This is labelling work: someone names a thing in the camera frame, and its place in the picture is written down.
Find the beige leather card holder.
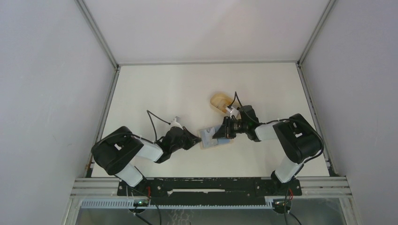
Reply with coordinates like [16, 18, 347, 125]
[199, 127, 234, 150]

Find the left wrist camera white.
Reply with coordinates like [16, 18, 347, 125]
[170, 116, 183, 129]

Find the aluminium front frame rail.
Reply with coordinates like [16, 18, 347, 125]
[70, 177, 353, 199]

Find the beige oval plastic tray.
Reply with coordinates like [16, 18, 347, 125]
[210, 92, 233, 115]

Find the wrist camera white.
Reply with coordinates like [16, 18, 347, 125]
[226, 106, 240, 118]
[170, 116, 183, 129]

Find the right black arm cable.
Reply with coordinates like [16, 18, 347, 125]
[228, 91, 325, 225]

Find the right circuit board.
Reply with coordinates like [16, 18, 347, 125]
[273, 201, 291, 208]

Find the left green circuit board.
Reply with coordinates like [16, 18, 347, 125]
[133, 200, 150, 208]

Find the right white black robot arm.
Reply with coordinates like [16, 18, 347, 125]
[212, 105, 324, 195]

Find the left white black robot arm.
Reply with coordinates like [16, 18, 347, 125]
[91, 126, 201, 195]

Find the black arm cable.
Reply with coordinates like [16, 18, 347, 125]
[146, 110, 172, 142]
[228, 91, 325, 225]

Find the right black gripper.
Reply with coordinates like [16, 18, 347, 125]
[213, 115, 249, 139]

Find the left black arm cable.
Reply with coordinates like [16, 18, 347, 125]
[146, 110, 172, 142]

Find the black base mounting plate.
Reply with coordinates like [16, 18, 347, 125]
[117, 177, 302, 204]

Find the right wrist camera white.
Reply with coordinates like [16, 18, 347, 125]
[226, 106, 240, 118]

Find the white slotted cable duct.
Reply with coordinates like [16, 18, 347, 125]
[81, 199, 274, 209]

